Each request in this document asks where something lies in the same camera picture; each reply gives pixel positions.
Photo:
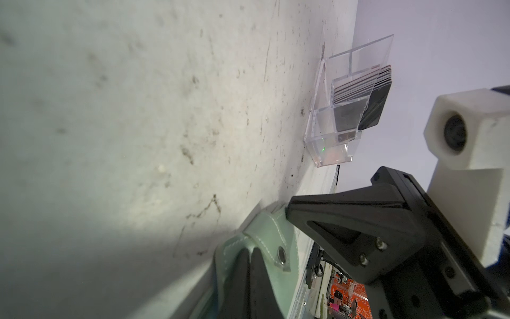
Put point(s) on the clear acrylic card box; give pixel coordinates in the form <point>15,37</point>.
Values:
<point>327,146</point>

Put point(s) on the stack of dark cards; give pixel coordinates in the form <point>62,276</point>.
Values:
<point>359,104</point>

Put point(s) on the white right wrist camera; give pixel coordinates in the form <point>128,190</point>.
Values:
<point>468,132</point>

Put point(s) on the green card holder wallet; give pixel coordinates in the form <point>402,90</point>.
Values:
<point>275,236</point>

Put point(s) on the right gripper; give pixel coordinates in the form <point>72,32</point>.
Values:
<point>410,269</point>

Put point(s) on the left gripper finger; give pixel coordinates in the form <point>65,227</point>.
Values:
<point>249,292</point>

